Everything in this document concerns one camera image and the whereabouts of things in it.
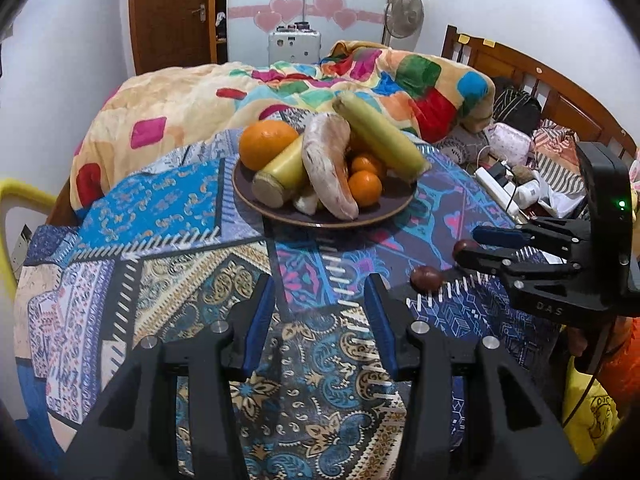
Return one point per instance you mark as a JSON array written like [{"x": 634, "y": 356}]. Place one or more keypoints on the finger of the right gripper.
[
  {"x": 520, "y": 237},
  {"x": 495, "y": 262}
]

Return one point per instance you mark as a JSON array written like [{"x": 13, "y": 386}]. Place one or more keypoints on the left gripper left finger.
[{"x": 226, "y": 351}]

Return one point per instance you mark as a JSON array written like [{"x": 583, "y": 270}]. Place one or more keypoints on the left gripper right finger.
[{"x": 412, "y": 351}]

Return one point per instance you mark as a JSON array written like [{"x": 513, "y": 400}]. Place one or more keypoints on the dark red grape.
[
  {"x": 426, "y": 279},
  {"x": 462, "y": 245}
]

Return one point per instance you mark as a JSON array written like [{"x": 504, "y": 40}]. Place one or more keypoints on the small orange mandarin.
[{"x": 366, "y": 188}]

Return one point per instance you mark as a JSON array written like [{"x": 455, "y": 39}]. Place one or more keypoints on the pomelo segment with rind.
[{"x": 306, "y": 201}]

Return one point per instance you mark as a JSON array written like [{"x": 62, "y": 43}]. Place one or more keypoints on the green sugarcane piece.
[
  {"x": 282, "y": 178},
  {"x": 383, "y": 139}
]

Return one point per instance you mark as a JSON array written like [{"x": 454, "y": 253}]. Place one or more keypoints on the peeled pink pomelo segment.
[{"x": 325, "y": 140}]

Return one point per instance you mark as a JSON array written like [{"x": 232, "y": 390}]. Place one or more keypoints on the large orange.
[{"x": 262, "y": 141}]

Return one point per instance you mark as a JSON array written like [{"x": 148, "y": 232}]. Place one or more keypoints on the person's hand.
[{"x": 620, "y": 333}]

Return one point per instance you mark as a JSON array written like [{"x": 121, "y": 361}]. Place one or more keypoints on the white power strip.
[{"x": 502, "y": 195}]

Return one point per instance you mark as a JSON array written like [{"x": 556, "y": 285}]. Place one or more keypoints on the wooden bed headboard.
[{"x": 562, "y": 101}]

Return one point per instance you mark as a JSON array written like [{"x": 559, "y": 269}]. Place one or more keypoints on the dark purple plate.
[{"x": 396, "y": 197}]

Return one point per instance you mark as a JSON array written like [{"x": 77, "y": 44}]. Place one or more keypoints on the black striped bag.
[{"x": 516, "y": 108}]

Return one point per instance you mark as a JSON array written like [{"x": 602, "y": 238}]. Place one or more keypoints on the patchwork blue patterned cloth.
[{"x": 172, "y": 249}]

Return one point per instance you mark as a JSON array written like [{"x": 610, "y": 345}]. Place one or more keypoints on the orange on plate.
[{"x": 370, "y": 163}]

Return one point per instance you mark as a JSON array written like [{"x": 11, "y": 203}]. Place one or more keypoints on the colourful checked blanket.
[{"x": 152, "y": 114}]

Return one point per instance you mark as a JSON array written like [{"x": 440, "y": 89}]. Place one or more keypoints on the standing electric fan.
[{"x": 403, "y": 19}]

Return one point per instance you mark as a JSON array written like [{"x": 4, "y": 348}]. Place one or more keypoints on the yellow plastic chair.
[{"x": 20, "y": 203}]

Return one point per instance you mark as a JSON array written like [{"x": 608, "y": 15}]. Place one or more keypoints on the white sewing machine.
[{"x": 294, "y": 43}]

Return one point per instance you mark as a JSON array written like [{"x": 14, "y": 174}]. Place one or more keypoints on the white wardrobe with hearts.
[{"x": 250, "y": 23}]

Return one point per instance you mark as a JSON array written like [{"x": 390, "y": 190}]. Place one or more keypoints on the brown wooden door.
[{"x": 168, "y": 33}]

